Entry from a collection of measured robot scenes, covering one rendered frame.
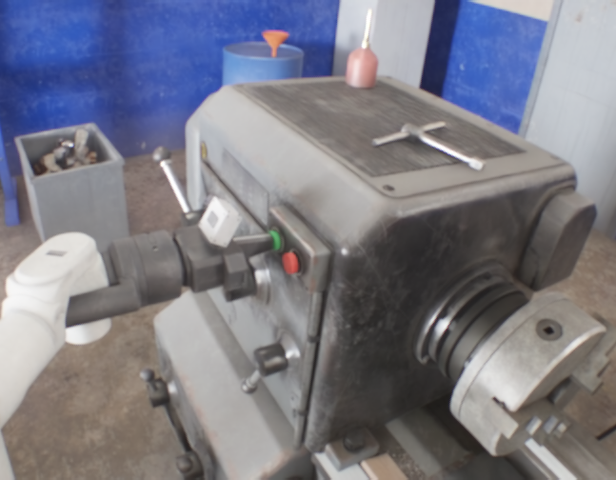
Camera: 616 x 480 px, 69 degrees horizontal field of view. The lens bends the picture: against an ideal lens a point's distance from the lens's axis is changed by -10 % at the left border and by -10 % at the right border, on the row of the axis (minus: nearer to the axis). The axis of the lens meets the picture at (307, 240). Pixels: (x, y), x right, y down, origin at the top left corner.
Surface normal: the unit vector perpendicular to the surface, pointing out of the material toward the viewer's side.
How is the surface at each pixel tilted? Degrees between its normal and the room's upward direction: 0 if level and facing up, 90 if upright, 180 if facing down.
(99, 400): 0
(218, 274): 90
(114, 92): 90
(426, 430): 0
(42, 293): 43
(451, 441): 0
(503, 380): 62
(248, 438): 32
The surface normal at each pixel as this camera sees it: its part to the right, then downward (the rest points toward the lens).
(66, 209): 0.58, 0.48
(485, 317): -0.44, -0.55
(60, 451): 0.09, -0.84
